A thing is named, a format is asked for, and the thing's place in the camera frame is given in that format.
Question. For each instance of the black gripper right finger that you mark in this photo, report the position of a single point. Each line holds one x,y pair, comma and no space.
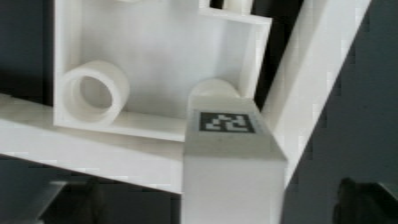
367,203

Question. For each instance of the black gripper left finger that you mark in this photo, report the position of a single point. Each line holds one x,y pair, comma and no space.
77,207

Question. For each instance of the white chair leg with tag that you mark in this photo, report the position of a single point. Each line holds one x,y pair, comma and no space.
234,160

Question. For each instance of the white chair seat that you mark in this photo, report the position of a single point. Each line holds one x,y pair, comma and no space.
141,50

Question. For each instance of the white obstacle fence wall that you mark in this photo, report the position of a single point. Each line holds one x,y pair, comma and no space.
141,161

